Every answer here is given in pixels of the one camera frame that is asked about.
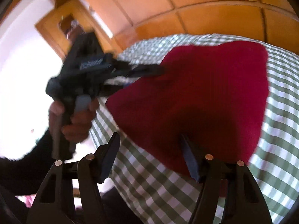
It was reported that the wooden panelled wardrobe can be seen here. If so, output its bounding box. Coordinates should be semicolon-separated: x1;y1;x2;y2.
46;0;299;54

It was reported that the dark sleeved left forearm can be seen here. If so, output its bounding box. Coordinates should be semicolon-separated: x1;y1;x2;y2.
1;130;55;196

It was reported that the person's left hand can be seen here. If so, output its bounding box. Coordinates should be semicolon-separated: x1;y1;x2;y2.
49;99;99;143

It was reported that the green white checkered bedsheet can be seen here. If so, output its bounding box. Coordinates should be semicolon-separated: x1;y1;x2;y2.
88;33;299;224

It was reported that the crimson red garment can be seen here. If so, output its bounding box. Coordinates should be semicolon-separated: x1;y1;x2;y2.
105;41;269;176

